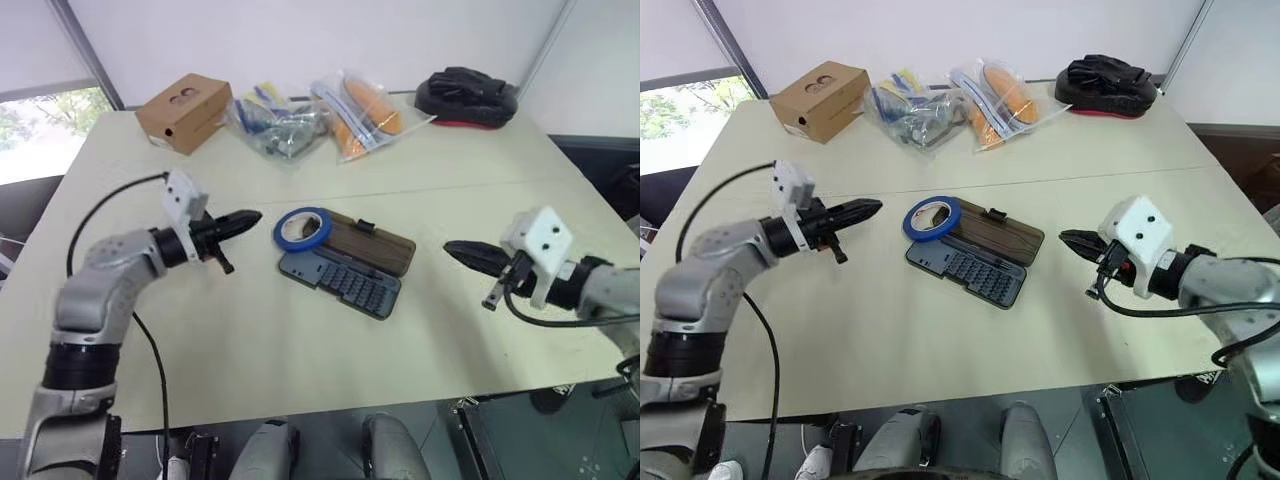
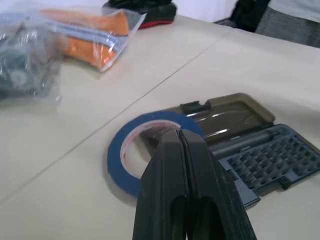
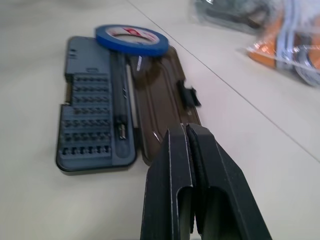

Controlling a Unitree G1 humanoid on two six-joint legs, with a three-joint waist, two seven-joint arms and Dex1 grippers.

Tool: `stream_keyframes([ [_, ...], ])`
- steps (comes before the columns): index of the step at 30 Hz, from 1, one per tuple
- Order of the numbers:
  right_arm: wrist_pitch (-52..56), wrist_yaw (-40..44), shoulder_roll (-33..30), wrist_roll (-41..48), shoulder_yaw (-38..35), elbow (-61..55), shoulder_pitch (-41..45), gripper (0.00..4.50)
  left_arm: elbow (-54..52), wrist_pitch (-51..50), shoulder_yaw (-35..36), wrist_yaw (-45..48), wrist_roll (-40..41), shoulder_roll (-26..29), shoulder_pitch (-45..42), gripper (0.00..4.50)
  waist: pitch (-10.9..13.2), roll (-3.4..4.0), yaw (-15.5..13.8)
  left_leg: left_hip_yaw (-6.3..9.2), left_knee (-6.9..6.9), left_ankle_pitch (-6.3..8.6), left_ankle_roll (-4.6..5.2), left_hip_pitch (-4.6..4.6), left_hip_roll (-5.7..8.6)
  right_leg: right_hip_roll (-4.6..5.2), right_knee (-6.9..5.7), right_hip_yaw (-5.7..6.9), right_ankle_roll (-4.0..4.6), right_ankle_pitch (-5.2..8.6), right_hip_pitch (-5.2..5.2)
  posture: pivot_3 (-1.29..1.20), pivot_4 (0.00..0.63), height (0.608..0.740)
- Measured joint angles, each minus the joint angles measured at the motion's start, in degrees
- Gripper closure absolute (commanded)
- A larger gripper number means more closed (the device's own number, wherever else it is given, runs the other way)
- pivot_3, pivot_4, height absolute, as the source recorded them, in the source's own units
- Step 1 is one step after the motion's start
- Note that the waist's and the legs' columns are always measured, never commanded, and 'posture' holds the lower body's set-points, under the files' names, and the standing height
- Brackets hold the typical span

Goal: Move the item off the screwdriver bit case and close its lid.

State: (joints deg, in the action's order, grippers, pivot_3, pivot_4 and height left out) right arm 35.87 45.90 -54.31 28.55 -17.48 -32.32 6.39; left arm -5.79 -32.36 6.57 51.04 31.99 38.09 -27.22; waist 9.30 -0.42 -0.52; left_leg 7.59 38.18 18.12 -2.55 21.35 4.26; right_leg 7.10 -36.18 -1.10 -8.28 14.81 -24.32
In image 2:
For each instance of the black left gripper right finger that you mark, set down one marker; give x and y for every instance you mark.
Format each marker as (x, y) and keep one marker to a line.
(215, 195)

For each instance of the clear bag of dark parts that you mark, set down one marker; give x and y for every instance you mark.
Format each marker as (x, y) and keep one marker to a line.
(25, 67)

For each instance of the screwdriver bit case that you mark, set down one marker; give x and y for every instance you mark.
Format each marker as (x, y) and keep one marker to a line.
(262, 150)

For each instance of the orange tool in plastic bag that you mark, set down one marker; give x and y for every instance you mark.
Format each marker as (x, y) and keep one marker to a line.
(95, 42)

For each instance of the blue tape roll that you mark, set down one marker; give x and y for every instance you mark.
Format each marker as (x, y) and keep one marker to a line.
(117, 160)

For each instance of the black and red tool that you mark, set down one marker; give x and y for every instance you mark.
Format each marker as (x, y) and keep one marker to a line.
(157, 15)

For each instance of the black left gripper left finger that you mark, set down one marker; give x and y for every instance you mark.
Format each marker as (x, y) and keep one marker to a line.
(160, 190)

